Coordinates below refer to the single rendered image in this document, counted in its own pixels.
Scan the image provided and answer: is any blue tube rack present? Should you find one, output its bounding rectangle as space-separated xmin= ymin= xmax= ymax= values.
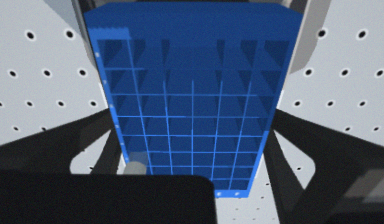
xmin=84 ymin=2 xmax=303 ymax=198

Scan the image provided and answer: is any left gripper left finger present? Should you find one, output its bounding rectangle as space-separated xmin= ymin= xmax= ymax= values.
xmin=0 ymin=107 xmax=122 ymax=174

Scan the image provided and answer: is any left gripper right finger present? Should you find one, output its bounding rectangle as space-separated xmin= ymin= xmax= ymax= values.
xmin=263 ymin=108 xmax=384 ymax=224

